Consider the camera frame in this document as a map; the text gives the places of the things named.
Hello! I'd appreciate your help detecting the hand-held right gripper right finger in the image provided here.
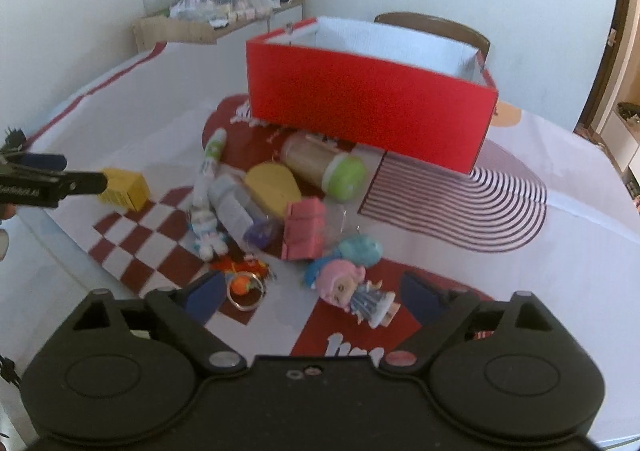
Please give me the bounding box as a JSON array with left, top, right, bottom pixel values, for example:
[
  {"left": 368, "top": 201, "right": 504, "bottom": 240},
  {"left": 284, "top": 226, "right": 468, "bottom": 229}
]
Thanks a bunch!
[{"left": 379, "top": 272, "right": 553, "bottom": 374}]

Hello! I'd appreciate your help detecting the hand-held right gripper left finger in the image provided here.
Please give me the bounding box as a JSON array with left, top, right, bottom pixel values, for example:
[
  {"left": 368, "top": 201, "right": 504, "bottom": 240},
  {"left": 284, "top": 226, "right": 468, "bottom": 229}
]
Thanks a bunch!
[{"left": 72, "top": 272, "right": 247, "bottom": 377}]

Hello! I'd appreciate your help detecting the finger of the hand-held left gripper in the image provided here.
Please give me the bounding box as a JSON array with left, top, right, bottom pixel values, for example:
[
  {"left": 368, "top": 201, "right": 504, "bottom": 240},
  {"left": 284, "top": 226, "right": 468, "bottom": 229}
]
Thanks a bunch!
[
  {"left": 0, "top": 153, "right": 69, "bottom": 172},
  {"left": 30, "top": 170, "right": 109, "bottom": 206}
]

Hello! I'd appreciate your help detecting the red orange horse keychain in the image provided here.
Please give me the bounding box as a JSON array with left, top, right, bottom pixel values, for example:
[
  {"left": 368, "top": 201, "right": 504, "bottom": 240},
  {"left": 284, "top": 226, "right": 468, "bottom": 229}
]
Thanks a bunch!
[{"left": 209, "top": 255, "right": 279, "bottom": 313}]

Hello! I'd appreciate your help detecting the small yellow box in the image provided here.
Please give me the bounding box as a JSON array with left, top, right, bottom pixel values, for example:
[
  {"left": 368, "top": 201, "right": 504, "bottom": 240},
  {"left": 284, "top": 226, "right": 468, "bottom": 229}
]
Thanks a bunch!
[{"left": 97, "top": 168, "right": 151, "bottom": 212}]

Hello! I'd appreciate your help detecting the white blue astronaut keychain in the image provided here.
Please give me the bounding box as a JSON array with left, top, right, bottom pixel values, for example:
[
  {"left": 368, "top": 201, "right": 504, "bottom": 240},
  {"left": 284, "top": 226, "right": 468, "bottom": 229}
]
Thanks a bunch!
[{"left": 188, "top": 207, "right": 229, "bottom": 262}]

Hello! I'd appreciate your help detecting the pink-haired doll figure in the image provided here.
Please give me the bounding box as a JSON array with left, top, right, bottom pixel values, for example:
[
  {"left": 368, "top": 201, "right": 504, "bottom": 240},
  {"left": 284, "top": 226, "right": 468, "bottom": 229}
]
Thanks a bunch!
[{"left": 304, "top": 258, "right": 402, "bottom": 330}]

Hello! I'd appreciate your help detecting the teal rounded plastic toy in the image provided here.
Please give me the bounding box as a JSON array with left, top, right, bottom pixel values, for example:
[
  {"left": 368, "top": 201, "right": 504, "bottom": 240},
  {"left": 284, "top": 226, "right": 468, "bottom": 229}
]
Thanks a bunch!
[{"left": 334, "top": 235, "right": 384, "bottom": 268}]

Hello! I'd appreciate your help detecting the pink plastic container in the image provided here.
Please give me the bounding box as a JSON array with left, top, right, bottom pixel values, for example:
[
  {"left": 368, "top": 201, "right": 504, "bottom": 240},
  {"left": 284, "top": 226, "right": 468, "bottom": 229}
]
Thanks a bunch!
[{"left": 281, "top": 197, "right": 329, "bottom": 262}]

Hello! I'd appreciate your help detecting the white green toothpaste tube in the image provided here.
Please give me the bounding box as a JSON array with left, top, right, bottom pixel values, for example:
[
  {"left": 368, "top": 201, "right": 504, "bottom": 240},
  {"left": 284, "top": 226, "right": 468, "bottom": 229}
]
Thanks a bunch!
[{"left": 192, "top": 128, "right": 229, "bottom": 212}]

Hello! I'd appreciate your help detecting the red cardboard box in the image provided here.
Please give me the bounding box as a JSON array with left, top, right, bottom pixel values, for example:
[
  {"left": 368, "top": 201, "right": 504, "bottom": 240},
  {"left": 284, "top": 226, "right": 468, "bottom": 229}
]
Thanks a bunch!
[{"left": 245, "top": 16, "right": 501, "bottom": 175}]

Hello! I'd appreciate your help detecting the grey tube purple cap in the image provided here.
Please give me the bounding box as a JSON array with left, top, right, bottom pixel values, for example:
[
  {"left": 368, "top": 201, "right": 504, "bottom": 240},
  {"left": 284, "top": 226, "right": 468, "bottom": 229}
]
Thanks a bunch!
[{"left": 207, "top": 173, "right": 282, "bottom": 253}]

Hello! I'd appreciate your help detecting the yellow plastic case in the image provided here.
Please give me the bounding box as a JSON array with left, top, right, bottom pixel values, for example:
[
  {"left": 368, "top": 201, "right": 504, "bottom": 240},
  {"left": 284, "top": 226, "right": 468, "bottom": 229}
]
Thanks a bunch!
[{"left": 244, "top": 163, "right": 304, "bottom": 218}]

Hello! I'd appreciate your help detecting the clear jar green lid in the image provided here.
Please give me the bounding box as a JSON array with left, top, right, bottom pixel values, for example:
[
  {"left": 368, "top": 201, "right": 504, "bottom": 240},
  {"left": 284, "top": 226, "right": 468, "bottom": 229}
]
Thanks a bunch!
[{"left": 279, "top": 131, "right": 369, "bottom": 202}]

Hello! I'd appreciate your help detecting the white wooden drawer cabinet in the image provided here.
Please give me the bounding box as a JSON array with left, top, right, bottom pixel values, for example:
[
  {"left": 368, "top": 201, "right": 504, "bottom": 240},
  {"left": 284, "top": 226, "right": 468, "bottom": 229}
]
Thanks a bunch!
[{"left": 132, "top": 0, "right": 306, "bottom": 52}]

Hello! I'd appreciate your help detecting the white shelf unit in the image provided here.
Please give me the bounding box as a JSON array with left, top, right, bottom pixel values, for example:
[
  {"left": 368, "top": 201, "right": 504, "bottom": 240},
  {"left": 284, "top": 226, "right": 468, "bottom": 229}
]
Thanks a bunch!
[{"left": 597, "top": 101, "right": 640, "bottom": 178}]

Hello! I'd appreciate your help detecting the brown wooden chair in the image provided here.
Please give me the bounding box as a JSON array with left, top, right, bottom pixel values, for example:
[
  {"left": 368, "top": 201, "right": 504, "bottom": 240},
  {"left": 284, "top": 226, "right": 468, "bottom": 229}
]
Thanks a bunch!
[{"left": 374, "top": 12, "right": 491, "bottom": 66}]

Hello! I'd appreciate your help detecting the wooden door frame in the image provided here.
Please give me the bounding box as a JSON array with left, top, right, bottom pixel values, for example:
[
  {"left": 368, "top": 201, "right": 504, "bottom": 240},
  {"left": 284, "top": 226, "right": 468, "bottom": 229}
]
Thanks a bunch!
[{"left": 574, "top": 0, "right": 640, "bottom": 134}]

